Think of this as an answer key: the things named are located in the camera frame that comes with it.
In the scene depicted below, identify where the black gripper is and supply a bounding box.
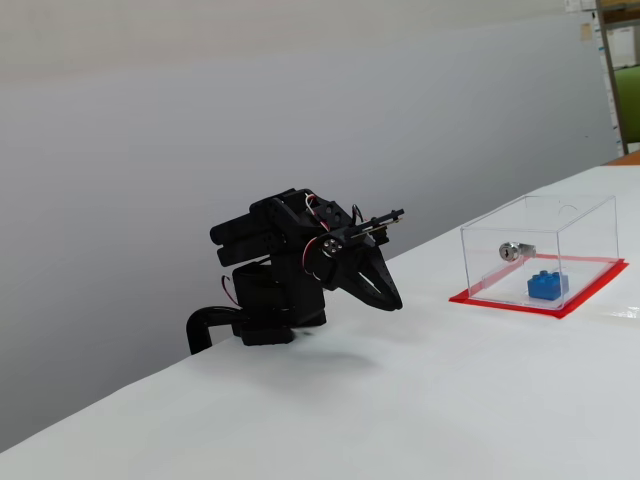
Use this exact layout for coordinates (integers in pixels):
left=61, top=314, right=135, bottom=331
left=298, top=192, right=404, bottom=314

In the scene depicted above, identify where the blue lego brick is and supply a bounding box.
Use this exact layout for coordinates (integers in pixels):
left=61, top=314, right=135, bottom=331
left=526, top=269, right=571, bottom=302

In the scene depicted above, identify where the transparent acrylic box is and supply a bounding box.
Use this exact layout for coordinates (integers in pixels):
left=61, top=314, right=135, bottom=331
left=459, top=193, right=620, bottom=311

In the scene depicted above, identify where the silver box lock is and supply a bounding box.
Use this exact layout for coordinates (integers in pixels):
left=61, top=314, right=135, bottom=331
left=498, top=240, right=537, bottom=262

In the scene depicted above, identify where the white box on shelf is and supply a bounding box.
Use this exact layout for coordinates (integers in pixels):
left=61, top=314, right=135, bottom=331
left=606, top=25, right=637, bottom=70

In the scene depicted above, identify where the black table clamp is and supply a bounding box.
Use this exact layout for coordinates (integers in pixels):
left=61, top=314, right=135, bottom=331
left=185, top=305, right=242, bottom=356

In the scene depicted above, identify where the brown table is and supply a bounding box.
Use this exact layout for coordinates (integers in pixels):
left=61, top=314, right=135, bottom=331
left=601, top=151, right=640, bottom=167

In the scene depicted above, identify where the green object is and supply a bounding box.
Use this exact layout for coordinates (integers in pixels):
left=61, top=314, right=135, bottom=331
left=613, top=66, right=640, bottom=154

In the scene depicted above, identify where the wooden shelf board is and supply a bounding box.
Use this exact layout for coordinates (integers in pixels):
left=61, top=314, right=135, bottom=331
left=601, top=0, right=640, bottom=25

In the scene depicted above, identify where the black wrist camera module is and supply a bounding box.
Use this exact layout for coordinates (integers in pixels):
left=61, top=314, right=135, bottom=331
left=347, top=208, right=405, bottom=246

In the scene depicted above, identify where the red white wrist servo cable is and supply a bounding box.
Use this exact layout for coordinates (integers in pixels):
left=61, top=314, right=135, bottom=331
left=302, top=193, right=332, bottom=279

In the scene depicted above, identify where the red white base cable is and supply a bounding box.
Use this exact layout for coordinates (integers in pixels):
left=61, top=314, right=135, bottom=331
left=221, top=273, right=240, bottom=307

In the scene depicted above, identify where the red tape frame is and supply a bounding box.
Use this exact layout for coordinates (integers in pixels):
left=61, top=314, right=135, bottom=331
left=448, top=254, right=630, bottom=320

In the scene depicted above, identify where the grey metal shelf post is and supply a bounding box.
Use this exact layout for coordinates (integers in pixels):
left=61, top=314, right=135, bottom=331
left=597, top=0, right=631, bottom=157

